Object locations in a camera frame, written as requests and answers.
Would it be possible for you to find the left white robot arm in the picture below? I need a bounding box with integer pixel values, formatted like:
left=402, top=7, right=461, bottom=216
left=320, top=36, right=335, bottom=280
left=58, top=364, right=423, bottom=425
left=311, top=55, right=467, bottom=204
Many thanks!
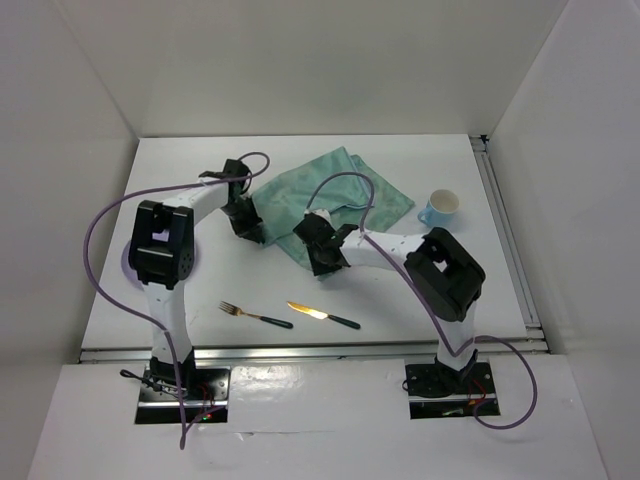
left=128, top=156, right=265, bottom=399

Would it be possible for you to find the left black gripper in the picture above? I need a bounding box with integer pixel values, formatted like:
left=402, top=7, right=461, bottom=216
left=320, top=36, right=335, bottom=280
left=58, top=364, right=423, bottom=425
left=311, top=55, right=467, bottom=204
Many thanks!
left=219, top=195, right=262, bottom=243

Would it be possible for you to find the gold fork green handle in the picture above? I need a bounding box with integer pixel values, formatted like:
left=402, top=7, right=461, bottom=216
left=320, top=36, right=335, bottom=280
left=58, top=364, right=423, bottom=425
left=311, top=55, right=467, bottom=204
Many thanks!
left=218, top=301, right=294, bottom=330

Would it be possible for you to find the light blue mug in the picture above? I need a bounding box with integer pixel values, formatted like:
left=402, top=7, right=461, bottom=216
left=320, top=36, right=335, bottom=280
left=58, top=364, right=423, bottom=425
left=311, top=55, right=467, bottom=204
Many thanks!
left=417, top=189, right=460, bottom=227

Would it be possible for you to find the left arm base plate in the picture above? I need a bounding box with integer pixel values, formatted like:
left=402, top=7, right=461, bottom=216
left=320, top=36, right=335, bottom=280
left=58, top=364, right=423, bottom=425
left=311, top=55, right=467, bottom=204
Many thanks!
left=134, top=362, right=232, bottom=425

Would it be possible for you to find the front aluminium rail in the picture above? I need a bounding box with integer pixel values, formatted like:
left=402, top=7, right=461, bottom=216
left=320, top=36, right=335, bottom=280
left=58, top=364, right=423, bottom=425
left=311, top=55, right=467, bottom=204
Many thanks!
left=77, top=337, right=551, bottom=365

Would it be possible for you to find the purple cable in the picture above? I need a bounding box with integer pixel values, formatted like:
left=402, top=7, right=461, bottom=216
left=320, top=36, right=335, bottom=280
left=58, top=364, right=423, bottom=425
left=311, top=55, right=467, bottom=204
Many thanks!
left=83, top=152, right=272, bottom=450
left=305, top=172, right=540, bottom=431

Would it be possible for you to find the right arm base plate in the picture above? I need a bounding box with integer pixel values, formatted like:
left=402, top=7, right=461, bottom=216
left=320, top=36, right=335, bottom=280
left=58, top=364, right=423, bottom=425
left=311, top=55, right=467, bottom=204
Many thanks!
left=402, top=362, right=500, bottom=420

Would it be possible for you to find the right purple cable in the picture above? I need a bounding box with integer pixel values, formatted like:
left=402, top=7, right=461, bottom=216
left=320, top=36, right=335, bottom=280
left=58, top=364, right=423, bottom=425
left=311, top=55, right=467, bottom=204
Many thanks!
left=305, top=172, right=540, bottom=431

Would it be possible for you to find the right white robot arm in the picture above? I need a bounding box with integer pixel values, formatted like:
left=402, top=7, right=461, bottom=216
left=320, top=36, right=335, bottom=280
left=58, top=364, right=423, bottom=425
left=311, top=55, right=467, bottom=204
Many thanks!
left=293, top=212, right=486, bottom=392

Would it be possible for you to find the right side aluminium rail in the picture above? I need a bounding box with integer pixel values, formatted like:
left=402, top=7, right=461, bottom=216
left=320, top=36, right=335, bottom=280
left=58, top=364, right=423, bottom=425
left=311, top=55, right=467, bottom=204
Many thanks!
left=469, top=135, right=546, bottom=340

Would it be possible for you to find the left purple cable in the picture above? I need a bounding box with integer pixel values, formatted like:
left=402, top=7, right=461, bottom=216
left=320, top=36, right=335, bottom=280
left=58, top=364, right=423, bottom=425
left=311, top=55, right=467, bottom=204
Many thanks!
left=83, top=152, right=272, bottom=450

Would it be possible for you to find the aluminium rail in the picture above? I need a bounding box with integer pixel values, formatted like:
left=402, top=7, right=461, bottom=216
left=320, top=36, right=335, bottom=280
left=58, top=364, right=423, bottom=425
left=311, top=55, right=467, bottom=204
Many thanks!
left=77, top=337, right=551, bottom=365
left=469, top=135, right=546, bottom=340

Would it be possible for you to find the teal patterned cloth napkin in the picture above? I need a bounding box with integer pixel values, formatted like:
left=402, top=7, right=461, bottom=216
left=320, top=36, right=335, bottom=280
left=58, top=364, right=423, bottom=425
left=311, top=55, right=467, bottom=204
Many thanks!
left=251, top=147, right=415, bottom=270

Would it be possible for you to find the lilac plastic plate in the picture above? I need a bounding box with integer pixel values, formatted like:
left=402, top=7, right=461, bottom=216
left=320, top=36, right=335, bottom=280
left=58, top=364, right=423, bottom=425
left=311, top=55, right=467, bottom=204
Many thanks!
left=120, top=241, right=201, bottom=291

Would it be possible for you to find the gold knife green handle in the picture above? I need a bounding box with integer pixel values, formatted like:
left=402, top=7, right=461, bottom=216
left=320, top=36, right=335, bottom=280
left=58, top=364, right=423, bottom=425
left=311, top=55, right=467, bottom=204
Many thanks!
left=287, top=301, right=361, bottom=330

